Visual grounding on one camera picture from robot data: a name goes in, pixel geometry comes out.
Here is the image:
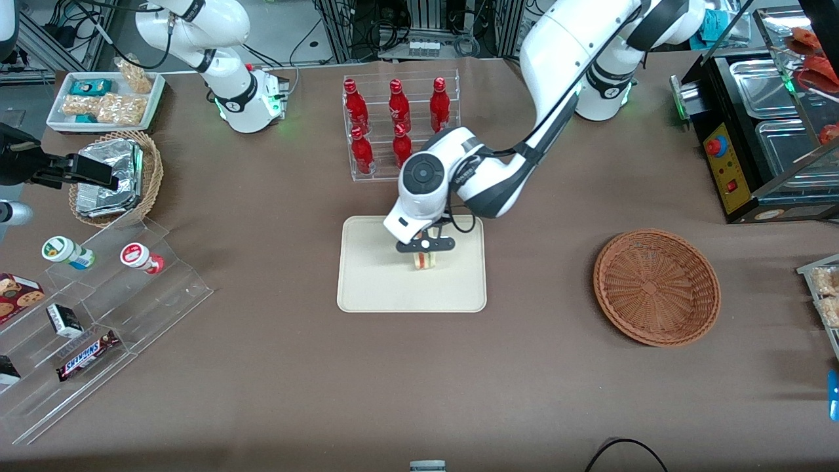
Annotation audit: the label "clear acrylic stepped shelf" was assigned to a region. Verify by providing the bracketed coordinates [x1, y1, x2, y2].
[0, 216, 214, 446]

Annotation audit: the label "red lid yogurt cup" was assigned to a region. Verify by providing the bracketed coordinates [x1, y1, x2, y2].
[120, 243, 165, 275]

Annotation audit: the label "brown round wicker basket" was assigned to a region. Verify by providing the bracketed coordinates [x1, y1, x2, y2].
[593, 228, 722, 347]

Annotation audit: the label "red food pieces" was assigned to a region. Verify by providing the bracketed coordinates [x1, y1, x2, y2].
[785, 26, 839, 92]

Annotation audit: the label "clear acrylic bottle rack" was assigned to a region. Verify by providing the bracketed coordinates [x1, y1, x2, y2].
[341, 69, 462, 183]

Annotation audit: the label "cream plastic tray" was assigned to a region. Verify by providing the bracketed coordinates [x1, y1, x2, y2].
[337, 215, 488, 313]

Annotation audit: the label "snickers chocolate bar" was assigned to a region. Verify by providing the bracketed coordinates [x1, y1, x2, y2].
[56, 330, 121, 382]

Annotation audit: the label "grey tray with snacks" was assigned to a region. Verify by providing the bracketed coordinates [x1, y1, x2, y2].
[796, 254, 839, 361]

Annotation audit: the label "green lid yogurt cup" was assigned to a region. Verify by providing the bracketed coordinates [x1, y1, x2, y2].
[41, 236, 96, 271]

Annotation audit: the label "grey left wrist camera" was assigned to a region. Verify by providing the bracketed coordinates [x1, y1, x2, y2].
[395, 237, 456, 254]

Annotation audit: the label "foil wrapped food package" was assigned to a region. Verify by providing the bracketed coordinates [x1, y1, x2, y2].
[75, 184, 142, 219]
[78, 139, 144, 196]

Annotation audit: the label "light tan wicker basket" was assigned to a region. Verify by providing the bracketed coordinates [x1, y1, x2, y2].
[69, 130, 164, 229]

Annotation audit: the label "black food warmer machine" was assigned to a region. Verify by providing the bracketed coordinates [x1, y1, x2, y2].
[670, 7, 839, 225]

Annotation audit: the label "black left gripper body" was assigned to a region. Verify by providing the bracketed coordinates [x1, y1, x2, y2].
[414, 220, 454, 240]

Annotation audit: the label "metal equipment rack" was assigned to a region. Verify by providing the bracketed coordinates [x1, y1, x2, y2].
[313, 0, 526, 61]

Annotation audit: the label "clear bag puffed snack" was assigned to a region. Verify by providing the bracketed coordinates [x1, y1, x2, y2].
[97, 93, 146, 127]
[62, 95, 99, 117]
[115, 56, 153, 94]

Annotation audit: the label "white rectangular snack tray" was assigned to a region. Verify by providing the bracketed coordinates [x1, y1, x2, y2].
[46, 71, 166, 134]

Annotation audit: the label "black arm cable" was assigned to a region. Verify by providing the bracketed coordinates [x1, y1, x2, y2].
[433, 147, 526, 235]
[66, 0, 175, 70]

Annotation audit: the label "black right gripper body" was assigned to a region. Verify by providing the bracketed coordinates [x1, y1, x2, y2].
[0, 123, 41, 186]

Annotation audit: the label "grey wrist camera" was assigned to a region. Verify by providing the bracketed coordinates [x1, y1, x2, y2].
[395, 237, 456, 254]
[0, 200, 34, 227]

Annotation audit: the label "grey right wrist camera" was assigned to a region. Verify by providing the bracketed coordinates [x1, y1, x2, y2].
[0, 200, 34, 227]

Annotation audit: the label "red cookie box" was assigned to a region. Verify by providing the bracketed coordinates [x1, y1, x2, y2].
[0, 273, 45, 325]

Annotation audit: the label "steel food pan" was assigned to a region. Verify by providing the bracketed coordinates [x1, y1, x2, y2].
[729, 58, 797, 120]
[756, 118, 839, 187]

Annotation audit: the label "teal cloth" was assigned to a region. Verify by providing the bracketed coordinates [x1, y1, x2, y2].
[698, 9, 730, 41]

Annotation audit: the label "black looped cable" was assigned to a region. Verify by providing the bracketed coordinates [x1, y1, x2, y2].
[585, 438, 669, 472]

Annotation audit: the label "small black white carton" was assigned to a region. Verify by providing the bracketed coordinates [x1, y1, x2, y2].
[46, 304, 84, 339]

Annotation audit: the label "red cola bottle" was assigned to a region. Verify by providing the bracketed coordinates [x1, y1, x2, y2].
[388, 79, 412, 132]
[430, 77, 452, 132]
[350, 126, 375, 175]
[343, 79, 369, 135]
[393, 123, 414, 165]

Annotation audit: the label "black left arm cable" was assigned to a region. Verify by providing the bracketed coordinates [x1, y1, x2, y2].
[433, 147, 526, 235]

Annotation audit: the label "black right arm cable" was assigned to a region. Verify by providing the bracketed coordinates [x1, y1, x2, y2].
[66, 0, 175, 70]

